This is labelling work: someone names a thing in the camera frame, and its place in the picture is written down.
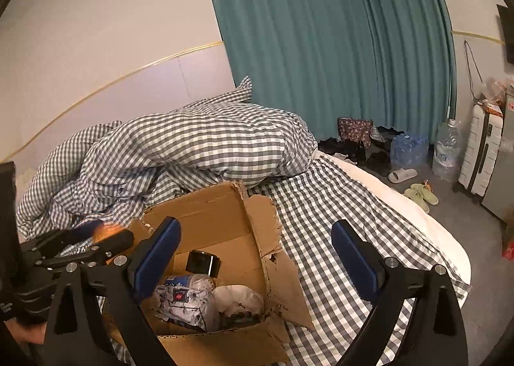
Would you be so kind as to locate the white slipper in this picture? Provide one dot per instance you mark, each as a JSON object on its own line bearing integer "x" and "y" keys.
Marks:
{"x": 402, "y": 175}

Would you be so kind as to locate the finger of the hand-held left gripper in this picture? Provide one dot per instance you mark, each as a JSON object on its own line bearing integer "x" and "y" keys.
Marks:
{"x": 52, "y": 238}
{"x": 116, "y": 240}

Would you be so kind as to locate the pack of water bottles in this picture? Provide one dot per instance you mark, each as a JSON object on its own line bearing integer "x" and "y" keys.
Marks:
{"x": 409, "y": 149}

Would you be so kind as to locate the floral bag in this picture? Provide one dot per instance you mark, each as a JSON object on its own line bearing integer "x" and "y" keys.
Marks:
{"x": 354, "y": 131}

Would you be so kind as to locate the grey checked duvet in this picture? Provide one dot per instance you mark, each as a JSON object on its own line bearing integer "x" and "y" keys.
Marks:
{"x": 200, "y": 137}

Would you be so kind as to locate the green slipper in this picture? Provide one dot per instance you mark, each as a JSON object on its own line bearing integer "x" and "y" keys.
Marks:
{"x": 417, "y": 199}
{"x": 427, "y": 194}

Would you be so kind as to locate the black and white printed packet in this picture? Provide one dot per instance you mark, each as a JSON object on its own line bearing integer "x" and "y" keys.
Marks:
{"x": 180, "y": 304}

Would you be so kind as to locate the black tape roll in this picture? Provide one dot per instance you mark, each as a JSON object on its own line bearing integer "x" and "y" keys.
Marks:
{"x": 202, "y": 263}

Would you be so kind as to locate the brown cardboard box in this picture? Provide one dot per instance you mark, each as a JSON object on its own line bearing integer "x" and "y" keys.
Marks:
{"x": 229, "y": 225}

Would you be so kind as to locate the white suitcase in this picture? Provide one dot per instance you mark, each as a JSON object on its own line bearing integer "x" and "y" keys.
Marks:
{"x": 482, "y": 149}

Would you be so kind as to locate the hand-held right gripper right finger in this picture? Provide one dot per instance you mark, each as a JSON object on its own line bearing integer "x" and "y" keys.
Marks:
{"x": 355, "y": 261}

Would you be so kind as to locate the red packet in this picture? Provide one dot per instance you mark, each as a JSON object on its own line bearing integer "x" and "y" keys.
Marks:
{"x": 508, "y": 247}

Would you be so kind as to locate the white pipe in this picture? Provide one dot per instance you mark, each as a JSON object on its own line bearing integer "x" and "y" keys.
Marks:
{"x": 453, "y": 81}

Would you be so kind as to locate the teal curtain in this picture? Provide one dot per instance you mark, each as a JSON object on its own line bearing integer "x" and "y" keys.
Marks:
{"x": 321, "y": 49}

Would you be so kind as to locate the person's left hand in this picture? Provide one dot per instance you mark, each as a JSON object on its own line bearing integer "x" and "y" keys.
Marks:
{"x": 24, "y": 333}

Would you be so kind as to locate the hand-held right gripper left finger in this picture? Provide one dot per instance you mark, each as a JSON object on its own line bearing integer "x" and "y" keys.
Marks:
{"x": 154, "y": 257}

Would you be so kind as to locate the large water jug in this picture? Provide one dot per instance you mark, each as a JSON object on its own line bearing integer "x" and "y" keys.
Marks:
{"x": 446, "y": 151}

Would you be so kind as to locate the dark wall television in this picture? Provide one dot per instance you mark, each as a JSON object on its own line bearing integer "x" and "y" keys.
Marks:
{"x": 506, "y": 33}

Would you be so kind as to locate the white tissue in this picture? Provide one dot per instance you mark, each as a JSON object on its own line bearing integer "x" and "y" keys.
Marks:
{"x": 237, "y": 297}

